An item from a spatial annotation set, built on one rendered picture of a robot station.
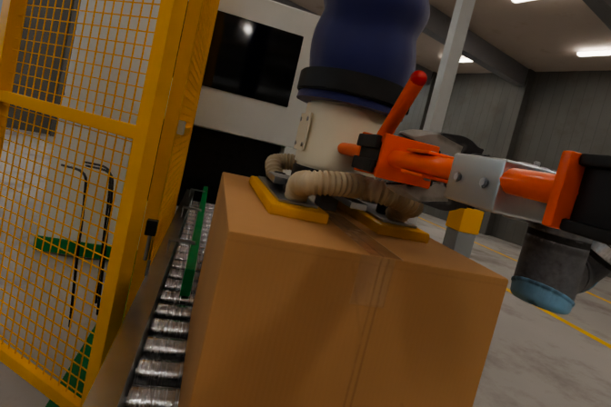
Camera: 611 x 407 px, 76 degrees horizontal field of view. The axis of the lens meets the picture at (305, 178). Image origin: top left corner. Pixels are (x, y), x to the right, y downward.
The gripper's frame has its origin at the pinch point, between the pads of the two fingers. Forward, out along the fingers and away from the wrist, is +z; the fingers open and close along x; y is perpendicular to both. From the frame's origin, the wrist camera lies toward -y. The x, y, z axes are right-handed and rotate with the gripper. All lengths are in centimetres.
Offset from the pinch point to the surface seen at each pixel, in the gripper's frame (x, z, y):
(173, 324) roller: -54, 25, 49
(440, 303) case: -17.6, -8.9, -4.2
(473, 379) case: -27.8, -17.4, -4.4
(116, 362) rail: -49, 33, 23
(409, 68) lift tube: 17.2, -6.4, 19.5
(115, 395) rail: -48, 31, 14
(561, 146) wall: 122, -686, 652
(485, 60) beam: 251, -469, 679
